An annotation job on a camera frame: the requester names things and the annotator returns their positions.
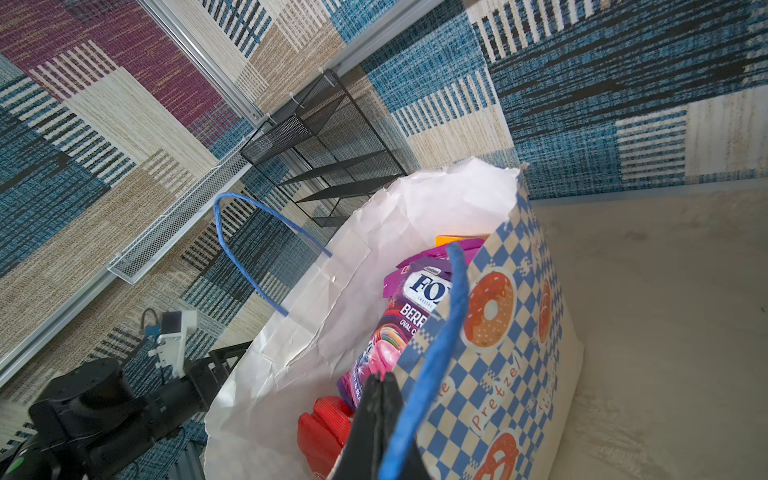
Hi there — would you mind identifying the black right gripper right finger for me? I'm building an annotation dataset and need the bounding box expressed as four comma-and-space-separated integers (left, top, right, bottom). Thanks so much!
377, 374, 432, 479

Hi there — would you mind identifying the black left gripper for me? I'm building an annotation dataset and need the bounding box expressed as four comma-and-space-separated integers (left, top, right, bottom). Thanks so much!
181, 341, 251, 411

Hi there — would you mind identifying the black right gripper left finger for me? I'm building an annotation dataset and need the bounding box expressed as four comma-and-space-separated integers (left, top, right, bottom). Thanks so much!
331, 375, 384, 480

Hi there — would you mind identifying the red candy bag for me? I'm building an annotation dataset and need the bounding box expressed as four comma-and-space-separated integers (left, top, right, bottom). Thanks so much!
297, 396, 354, 479

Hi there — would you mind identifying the purple Fox's candy bag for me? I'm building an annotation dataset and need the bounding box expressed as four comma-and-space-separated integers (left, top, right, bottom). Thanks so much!
337, 256, 453, 409

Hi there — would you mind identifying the purple snack bag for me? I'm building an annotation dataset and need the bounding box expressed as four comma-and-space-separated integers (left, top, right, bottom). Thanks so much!
382, 242, 484, 298

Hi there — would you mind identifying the blue checkered paper bag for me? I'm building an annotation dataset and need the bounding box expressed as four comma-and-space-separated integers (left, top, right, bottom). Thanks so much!
202, 157, 586, 480

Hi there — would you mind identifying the yellow snack bag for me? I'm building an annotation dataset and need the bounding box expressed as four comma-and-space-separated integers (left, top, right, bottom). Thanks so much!
435, 235, 488, 248

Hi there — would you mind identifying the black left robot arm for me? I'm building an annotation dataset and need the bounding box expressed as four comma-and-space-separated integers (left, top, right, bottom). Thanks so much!
1, 343, 250, 479

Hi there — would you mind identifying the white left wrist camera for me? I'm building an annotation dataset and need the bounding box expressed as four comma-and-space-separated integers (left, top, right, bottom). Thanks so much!
148, 310, 198, 378

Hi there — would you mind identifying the black wire shelf rack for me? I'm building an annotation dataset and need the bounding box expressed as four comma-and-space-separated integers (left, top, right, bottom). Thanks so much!
240, 70, 406, 229

